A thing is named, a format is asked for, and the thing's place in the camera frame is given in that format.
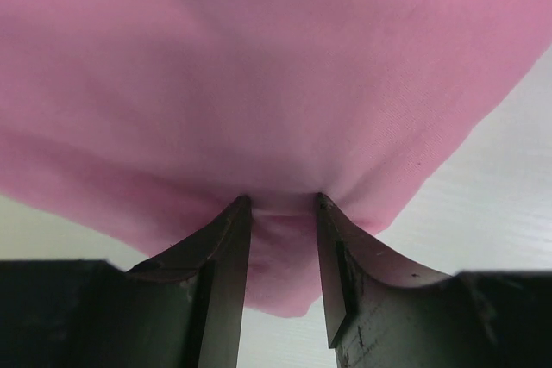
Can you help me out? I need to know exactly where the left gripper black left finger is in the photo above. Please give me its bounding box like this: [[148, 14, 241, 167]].
[[1, 196, 252, 367]]

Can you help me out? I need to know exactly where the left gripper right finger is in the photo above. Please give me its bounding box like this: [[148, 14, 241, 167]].
[[315, 194, 551, 367]]

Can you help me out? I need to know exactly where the pink t shirt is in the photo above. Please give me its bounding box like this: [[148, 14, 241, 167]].
[[1, 0, 551, 317]]

